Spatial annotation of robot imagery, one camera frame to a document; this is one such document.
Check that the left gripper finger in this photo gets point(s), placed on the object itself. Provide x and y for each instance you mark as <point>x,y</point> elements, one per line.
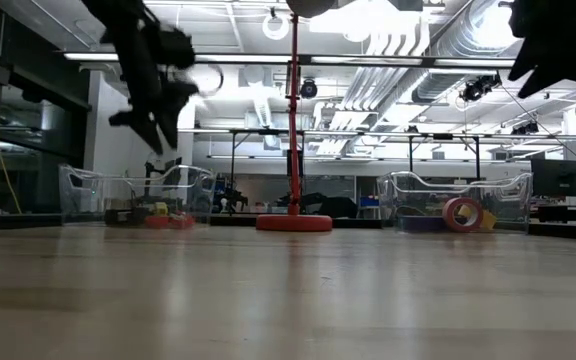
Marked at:
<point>173,110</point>
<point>143,125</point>

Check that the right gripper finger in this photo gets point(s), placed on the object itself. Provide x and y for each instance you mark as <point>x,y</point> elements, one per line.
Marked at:
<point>528,62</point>
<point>568,67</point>

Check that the pink tape roll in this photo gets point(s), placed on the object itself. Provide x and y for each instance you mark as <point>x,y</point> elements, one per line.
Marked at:
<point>448,215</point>

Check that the background black robot arm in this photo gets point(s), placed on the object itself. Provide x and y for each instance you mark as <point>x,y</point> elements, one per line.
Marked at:
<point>230,197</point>

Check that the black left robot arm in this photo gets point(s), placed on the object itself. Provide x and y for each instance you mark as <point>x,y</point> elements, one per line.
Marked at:
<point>118,15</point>

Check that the background monitor on arm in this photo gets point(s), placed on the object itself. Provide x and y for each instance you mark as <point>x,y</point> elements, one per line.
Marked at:
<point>173,167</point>

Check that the overhead light bar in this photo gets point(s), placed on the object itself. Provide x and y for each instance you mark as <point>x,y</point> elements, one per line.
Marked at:
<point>243,58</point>

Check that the clear plastic bin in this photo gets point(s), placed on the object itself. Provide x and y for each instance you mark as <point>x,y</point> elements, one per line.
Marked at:
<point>518,200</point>
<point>75,185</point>

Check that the black computer monitor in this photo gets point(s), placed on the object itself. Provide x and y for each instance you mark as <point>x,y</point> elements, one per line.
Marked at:
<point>560,177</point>

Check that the round ceiling lamp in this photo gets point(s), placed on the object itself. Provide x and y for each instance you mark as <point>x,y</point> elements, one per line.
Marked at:
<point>265,26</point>

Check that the dark background desk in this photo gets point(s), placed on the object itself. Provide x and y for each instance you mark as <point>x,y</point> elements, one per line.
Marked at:
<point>568,212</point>

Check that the black office chair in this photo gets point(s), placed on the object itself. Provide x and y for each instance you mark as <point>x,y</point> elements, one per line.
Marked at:
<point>338,206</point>

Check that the blue storage box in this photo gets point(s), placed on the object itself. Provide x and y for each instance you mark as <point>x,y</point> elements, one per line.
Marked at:
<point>370,201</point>

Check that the black background rig frame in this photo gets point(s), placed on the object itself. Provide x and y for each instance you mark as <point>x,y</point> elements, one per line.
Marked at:
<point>348,132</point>

